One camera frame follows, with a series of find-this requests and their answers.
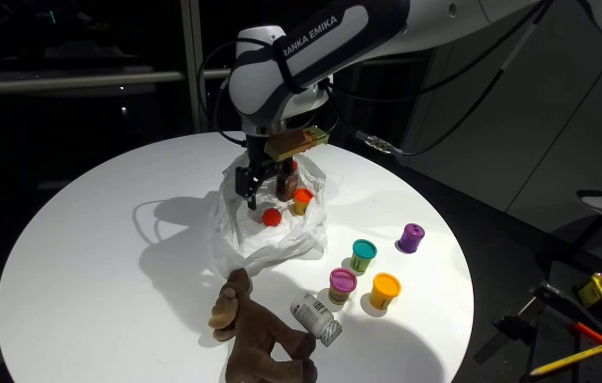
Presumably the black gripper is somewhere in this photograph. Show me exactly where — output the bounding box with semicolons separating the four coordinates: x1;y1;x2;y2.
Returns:
233;133;297;212

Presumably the small red cap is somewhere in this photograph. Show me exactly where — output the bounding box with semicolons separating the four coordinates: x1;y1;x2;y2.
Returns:
260;205;285;230

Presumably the small orange lid tub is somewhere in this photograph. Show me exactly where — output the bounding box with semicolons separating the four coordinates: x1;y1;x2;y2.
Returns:
289;185;315;216

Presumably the teal lid dough tub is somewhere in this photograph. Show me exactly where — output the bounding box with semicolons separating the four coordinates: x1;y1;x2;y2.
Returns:
349;238;379;275

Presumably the pink lid dough tub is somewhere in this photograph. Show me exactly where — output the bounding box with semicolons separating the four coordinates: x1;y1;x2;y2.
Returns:
327;266;358;305

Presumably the crumpled white plastic bag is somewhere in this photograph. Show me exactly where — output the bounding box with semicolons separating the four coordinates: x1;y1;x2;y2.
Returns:
211;150;330;279

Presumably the white supplement bottle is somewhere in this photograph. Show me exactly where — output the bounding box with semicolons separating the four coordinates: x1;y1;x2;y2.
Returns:
289;292;345;349

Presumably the purple dough tub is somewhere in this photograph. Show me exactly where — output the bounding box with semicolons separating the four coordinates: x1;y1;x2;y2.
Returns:
396;221;428;255

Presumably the brown plush toy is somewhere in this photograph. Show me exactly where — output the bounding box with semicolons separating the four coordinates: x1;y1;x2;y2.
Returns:
205;266;318;383

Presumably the yellow lid dough tub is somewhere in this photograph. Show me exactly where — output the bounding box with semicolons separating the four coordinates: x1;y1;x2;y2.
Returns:
367;272;403;313

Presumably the grey metal railing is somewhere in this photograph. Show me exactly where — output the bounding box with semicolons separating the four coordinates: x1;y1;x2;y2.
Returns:
0;65;239;98

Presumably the yellow pencil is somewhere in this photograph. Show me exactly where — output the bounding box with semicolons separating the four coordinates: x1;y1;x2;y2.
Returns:
526;337;602;379

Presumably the black camera cable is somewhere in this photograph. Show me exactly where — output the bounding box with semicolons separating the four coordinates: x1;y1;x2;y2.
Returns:
194;37;252;149

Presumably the cable with silver connector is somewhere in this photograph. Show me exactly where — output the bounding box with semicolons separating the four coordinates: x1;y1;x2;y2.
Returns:
353;0;559;159

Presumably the grey metal post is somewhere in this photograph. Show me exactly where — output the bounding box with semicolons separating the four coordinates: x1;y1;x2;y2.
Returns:
179;0;211;133

